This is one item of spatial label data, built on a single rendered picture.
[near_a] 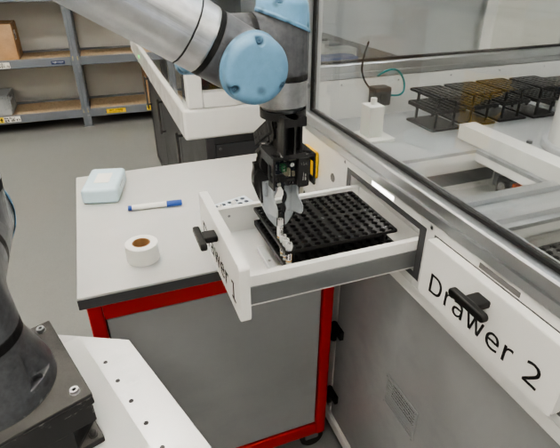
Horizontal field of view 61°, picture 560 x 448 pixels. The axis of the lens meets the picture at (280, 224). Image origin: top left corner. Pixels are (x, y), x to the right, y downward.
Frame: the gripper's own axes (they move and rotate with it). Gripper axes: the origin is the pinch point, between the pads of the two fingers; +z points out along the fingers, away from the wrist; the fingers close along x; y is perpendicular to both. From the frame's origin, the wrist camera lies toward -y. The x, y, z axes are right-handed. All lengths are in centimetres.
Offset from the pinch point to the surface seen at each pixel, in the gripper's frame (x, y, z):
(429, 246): 21.2, 15.2, 2.3
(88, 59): -29, -379, 35
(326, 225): 9.7, -0.1, 3.9
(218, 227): -10.6, -1.9, 1.1
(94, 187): -31, -56, 13
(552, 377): 21.1, 41.5, 6.3
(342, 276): 8.2, 9.8, 8.7
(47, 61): -61, -380, 35
